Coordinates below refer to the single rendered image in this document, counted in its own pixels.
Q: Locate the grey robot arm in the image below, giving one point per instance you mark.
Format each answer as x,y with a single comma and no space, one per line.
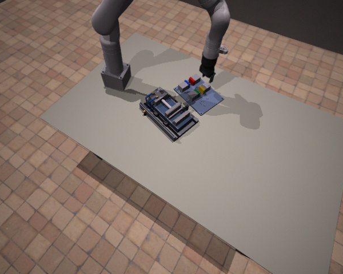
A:
105,22

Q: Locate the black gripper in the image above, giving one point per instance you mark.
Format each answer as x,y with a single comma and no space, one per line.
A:
209,59

